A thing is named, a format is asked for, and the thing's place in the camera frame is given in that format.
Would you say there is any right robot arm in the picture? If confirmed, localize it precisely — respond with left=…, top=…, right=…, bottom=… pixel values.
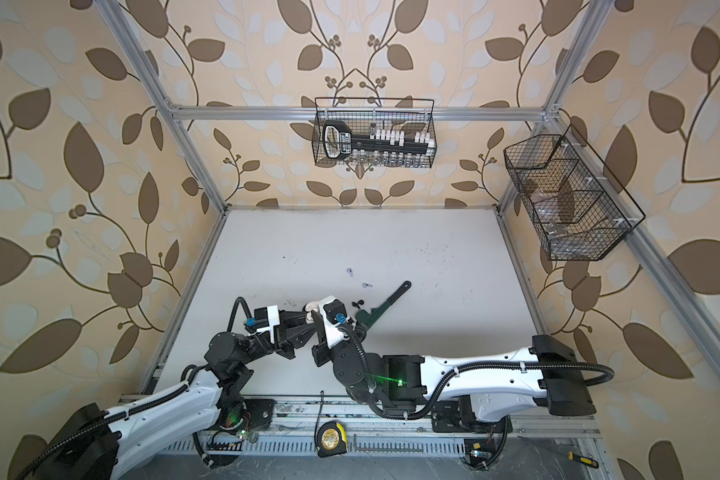
left=307, top=309, right=615, bottom=423

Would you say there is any yellow handled screwdriver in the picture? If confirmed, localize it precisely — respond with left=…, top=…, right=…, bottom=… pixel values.
left=567, top=452, right=600, bottom=469

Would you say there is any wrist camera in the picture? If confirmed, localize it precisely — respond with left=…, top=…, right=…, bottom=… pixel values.
left=245, top=305, right=280, bottom=334
left=319, top=296, right=349, bottom=349

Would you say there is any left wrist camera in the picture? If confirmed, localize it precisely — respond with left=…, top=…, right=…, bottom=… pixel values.
left=245, top=305, right=280, bottom=334

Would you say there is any white earbud charging case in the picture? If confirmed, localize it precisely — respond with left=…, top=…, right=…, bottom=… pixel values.
left=304, top=301, right=325, bottom=316

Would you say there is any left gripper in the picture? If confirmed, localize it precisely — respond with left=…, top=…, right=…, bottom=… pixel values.
left=236, top=313, right=318, bottom=371

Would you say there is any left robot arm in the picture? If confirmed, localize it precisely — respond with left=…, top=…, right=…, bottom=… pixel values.
left=14, top=297, right=323, bottom=479

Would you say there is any yellow black tape measure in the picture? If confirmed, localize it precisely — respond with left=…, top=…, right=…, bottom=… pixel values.
left=315, top=421, right=348, bottom=458

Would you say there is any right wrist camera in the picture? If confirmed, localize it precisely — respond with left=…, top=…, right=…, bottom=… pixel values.
left=319, top=296, right=349, bottom=349

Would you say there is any green pipe wrench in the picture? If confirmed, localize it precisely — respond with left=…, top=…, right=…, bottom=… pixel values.
left=355, top=280, right=412, bottom=330

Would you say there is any black wire basket back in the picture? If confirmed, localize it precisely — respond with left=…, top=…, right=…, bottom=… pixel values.
left=311, top=95, right=438, bottom=169

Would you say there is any black wire basket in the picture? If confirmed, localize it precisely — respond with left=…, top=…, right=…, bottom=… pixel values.
left=503, top=125, right=646, bottom=261
left=311, top=95, right=438, bottom=169

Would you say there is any black wire basket right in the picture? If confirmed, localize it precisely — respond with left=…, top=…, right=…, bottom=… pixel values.
left=503, top=125, right=646, bottom=261

